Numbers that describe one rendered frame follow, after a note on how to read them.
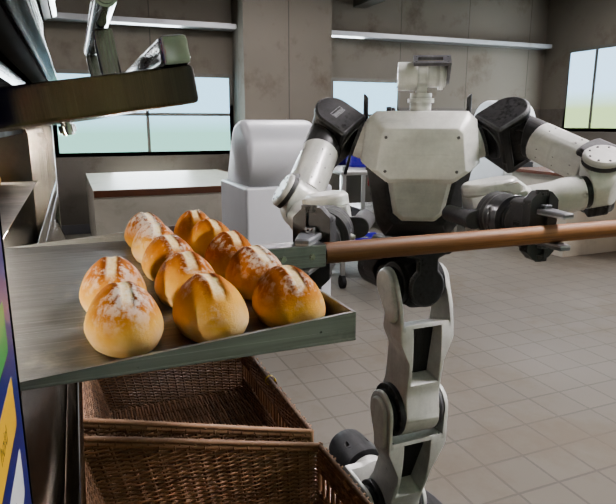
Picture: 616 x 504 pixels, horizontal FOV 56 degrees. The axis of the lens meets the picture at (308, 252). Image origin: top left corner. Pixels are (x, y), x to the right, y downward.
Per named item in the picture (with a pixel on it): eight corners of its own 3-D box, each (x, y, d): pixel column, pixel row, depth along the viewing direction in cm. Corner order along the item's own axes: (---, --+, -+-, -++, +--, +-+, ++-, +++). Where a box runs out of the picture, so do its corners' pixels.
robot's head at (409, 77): (396, 101, 143) (397, 63, 141) (438, 100, 142) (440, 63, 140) (397, 100, 137) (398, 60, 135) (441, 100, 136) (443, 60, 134)
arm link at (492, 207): (571, 188, 100) (527, 182, 111) (522, 190, 98) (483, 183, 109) (564, 260, 103) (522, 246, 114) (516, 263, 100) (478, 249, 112)
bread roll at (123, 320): (80, 330, 55) (75, 273, 54) (152, 320, 58) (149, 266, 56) (91, 369, 46) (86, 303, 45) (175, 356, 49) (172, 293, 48)
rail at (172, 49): (193, 63, 39) (163, 67, 38) (96, 111, 201) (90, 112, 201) (187, 32, 38) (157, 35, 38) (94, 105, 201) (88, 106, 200)
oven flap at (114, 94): (200, 102, 40) (-146, 150, 33) (97, 119, 202) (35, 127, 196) (193, 63, 39) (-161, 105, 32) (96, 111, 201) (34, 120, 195)
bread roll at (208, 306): (163, 320, 58) (161, 266, 57) (228, 311, 61) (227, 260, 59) (188, 355, 49) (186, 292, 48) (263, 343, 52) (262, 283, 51)
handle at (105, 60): (134, 72, 39) (110, 75, 38) (107, 94, 69) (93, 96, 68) (115, -22, 37) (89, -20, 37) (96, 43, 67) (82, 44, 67)
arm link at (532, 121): (528, 175, 139) (487, 153, 148) (556, 154, 140) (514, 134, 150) (524, 137, 131) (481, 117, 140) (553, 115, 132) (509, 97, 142)
